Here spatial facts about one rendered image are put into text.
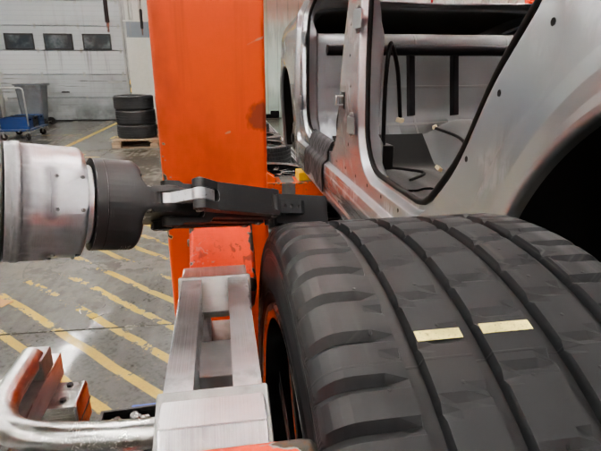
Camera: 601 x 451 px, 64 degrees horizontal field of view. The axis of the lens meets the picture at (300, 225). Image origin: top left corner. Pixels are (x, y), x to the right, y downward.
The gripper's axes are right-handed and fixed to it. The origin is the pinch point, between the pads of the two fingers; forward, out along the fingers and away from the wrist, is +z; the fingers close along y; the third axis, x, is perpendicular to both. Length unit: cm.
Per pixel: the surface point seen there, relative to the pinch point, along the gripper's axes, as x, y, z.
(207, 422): -14.8, 15.1, -16.9
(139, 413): -34, -73, 3
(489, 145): 13.5, -7.0, 45.3
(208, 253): -3.3, -11.2, -5.2
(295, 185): 49, -185, 123
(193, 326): -10.2, 5.9, -13.9
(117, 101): 318, -760, 163
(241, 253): -3.6, -9.5, -1.7
